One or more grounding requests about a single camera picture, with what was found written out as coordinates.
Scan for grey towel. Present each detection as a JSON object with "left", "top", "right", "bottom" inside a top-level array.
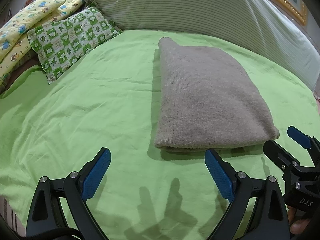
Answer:
[{"left": 152, "top": 37, "right": 280, "bottom": 153}]

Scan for yellow cartoon print quilt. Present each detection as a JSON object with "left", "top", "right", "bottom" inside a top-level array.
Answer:
[{"left": 0, "top": 0, "right": 87, "bottom": 87}]

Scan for white striped pillow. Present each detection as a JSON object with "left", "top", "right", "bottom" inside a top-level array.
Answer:
[{"left": 84, "top": 0, "right": 320, "bottom": 92}]

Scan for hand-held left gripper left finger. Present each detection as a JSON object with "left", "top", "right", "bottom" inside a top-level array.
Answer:
[{"left": 25, "top": 147, "right": 112, "bottom": 240}]

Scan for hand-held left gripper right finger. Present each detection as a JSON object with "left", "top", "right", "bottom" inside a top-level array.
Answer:
[{"left": 204, "top": 149, "right": 290, "bottom": 240}]

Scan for brown striped mattress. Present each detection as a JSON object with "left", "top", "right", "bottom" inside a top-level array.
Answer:
[{"left": 0, "top": 196, "right": 25, "bottom": 238}]

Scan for person's right hand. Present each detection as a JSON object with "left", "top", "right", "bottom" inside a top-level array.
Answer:
[{"left": 287, "top": 205, "right": 314, "bottom": 235}]

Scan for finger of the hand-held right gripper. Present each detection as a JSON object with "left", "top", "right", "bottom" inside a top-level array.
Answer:
[
  {"left": 287, "top": 126, "right": 320, "bottom": 167},
  {"left": 263, "top": 140, "right": 320, "bottom": 193}
]

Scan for green checkered pillow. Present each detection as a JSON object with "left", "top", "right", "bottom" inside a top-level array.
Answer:
[{"left": 26, "top": 6, "right": 123, "bottom": 85}]

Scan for light green bed sheet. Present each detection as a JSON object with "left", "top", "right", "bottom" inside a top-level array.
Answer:
[{"left": 0, "top": 29, "right": 320, "bottom": 240}]

